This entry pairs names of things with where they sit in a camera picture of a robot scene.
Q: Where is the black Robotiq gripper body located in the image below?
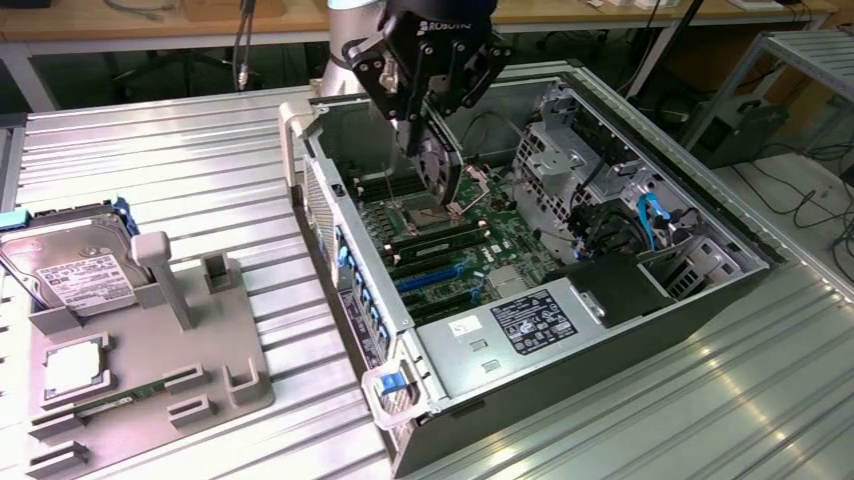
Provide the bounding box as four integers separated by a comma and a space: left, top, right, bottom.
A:
375, 0, 501, 53

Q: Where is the metal locking lever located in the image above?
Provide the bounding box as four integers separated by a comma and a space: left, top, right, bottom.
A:
450, 163, 497, 217

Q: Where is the metal disk bay cage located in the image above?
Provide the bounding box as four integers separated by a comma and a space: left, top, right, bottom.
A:
514, 82, 646, 239

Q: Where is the CPU socket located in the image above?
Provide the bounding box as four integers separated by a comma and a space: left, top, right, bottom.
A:
398, 193, 458, 234

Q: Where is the installed RAM stick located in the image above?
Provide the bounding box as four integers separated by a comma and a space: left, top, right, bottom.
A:
391, 219, 490, 262

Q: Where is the green motherboard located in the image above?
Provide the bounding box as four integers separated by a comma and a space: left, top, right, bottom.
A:
351, 162, 559, 324

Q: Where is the wooden desk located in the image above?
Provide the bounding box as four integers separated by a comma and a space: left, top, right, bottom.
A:
0, 0, 840, 42

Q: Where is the blue expansion slot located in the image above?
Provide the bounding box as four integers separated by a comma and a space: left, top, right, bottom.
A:
395, 266, 463, 296

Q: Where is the silver chipset heatsink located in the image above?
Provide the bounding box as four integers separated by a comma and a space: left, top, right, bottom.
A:
489, 265, 537, 297

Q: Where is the black equipment box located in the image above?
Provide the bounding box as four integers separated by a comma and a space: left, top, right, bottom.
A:
691, 98, 792, 170

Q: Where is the black expansion slot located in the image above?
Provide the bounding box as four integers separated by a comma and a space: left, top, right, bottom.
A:
406, 290, 477, 321

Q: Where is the silver power supply unit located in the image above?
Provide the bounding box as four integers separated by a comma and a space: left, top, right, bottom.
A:
414, 277, 607, 403

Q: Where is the blue case latch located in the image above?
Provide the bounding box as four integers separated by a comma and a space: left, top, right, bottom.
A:
375, 370, 407, 400

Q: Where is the silver hard disk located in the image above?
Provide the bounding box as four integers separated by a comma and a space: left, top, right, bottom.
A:
0, 208, 154, 320

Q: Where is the grey parts rack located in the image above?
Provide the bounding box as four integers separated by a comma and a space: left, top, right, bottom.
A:
24, 231, 278, 479

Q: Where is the open black PC case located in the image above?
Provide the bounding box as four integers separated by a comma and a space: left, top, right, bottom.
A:
278, 58, 788, 479

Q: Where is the green RAM stick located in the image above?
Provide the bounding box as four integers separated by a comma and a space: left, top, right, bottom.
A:
38, 378, 176, 417

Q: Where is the silver CPU chip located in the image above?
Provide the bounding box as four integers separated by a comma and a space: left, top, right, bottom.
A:
43, 343, 110, 397

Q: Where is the hanging black cable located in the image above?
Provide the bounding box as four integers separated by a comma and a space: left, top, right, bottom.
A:
231, 0, 260, 92

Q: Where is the blue data wire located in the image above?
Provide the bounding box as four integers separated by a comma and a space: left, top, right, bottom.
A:
635, 192, 671, 251

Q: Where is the aluminium slat table frame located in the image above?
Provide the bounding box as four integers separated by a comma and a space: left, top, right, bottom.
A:
718, 28, 854, 151

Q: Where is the black floor cable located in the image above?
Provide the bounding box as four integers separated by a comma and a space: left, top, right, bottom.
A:
790, 142, 854, 251

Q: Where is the blue disk bracket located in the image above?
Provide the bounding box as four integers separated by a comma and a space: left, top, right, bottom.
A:
0, 196, 140, 237

